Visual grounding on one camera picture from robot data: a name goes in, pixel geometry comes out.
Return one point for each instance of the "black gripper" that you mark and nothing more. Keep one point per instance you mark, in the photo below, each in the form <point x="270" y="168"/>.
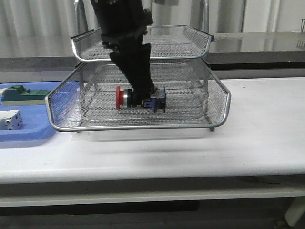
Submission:
<point x="123" y="24"/>

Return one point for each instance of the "red emergency stop button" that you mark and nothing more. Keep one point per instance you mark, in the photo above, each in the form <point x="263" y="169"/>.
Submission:
<point x="126" y="98"/>

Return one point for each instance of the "grey stone counter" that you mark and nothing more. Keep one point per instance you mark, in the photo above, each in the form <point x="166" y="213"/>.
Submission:
<point x="231" y="56"/>

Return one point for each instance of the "blue plastic tray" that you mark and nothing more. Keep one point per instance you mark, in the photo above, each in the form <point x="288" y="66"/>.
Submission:
<point x="35" y="125"/>

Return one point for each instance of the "green electrical module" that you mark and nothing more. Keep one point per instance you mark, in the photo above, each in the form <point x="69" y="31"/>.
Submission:
<point x="18" y="95"/>

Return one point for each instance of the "white circuit breaker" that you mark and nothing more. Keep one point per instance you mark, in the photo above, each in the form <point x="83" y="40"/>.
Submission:
<point x="10" y="120"/>

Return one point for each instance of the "small metal pins stand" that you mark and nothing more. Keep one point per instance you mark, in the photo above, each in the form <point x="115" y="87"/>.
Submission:
<point x="302" y="29"/>

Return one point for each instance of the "white table leg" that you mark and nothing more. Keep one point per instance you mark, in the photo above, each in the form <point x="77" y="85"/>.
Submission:
<point x="295" y="211"/>

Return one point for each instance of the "grey metal rack frame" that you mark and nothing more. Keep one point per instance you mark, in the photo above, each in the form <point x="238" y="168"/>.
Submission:
<point x="82" y="25"/>

